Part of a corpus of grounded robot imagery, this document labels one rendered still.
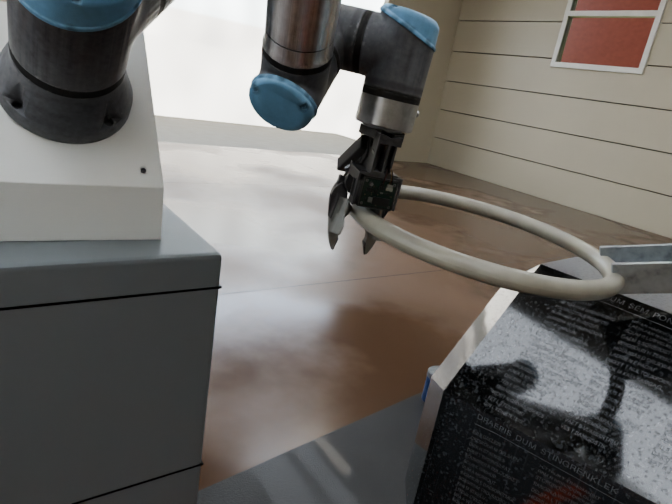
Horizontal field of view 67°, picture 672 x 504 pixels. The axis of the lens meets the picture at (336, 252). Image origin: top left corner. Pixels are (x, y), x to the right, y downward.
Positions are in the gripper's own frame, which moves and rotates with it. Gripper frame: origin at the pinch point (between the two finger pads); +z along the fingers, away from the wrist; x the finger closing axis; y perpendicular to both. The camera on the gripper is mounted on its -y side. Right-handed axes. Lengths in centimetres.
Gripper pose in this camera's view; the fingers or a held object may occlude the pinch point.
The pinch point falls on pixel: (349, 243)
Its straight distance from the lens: 87.7
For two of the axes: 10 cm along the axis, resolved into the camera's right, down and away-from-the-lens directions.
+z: -2.3, 9.2, 3.3
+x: 9.5, 1.4, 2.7
